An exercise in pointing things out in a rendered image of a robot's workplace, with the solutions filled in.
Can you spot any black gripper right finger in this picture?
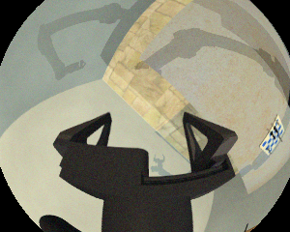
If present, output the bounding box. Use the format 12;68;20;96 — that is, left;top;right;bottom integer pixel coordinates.
183;112;238;172

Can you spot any blue and cream chessboard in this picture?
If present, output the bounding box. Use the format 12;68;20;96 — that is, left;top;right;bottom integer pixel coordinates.
259;115;284;155

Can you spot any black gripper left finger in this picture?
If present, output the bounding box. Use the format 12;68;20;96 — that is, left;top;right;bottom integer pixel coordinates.
56;112;112;146

